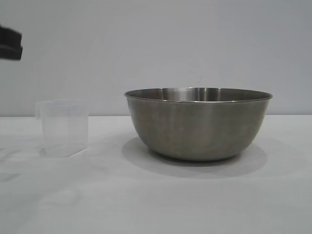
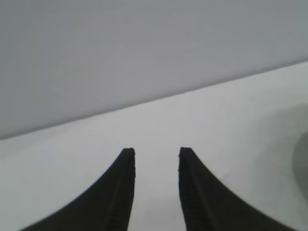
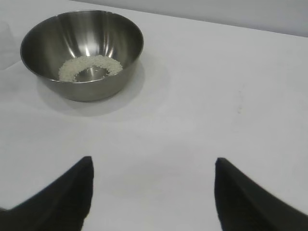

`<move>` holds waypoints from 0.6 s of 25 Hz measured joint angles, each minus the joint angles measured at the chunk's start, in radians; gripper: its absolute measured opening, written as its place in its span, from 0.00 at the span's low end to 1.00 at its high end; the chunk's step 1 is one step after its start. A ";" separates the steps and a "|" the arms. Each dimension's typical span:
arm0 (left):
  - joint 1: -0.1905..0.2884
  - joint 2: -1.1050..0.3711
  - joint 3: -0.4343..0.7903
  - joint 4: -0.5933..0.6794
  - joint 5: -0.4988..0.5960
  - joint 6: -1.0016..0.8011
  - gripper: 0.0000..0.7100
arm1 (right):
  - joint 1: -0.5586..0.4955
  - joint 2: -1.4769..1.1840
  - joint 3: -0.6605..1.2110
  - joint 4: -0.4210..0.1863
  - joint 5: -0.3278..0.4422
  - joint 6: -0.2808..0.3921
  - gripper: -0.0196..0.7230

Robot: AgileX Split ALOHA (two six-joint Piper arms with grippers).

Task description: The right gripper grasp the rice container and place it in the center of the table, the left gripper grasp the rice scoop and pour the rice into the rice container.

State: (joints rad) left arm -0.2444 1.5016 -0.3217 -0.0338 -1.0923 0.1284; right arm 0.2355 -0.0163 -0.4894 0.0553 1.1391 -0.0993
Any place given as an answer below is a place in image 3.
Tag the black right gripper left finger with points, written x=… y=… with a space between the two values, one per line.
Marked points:
x=55 y=202

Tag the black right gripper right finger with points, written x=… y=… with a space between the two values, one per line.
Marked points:
x=245 y=204

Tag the white rice grains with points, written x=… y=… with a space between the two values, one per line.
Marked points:
x=69 y=67

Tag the stainless steel mixing bowl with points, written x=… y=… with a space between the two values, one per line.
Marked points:
x=60 y=38

